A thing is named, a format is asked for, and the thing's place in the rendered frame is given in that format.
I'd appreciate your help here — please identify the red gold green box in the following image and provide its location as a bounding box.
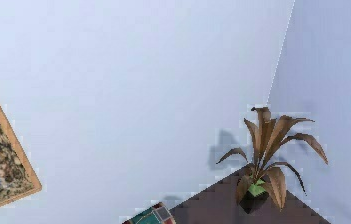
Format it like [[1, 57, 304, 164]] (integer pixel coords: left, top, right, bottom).
[[121, 201, 177, 224]]

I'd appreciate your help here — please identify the brown leafed house plant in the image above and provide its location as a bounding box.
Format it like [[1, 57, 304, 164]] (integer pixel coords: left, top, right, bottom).
[[215, 106, 329, 215]]

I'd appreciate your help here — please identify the dark brown wooden table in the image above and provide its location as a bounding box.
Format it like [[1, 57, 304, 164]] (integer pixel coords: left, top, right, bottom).
[[168, 165, 333, 224]]

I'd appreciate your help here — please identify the wood framed wall picture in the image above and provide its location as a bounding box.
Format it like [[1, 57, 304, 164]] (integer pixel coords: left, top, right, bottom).
[[0, 73, 43, 214]]

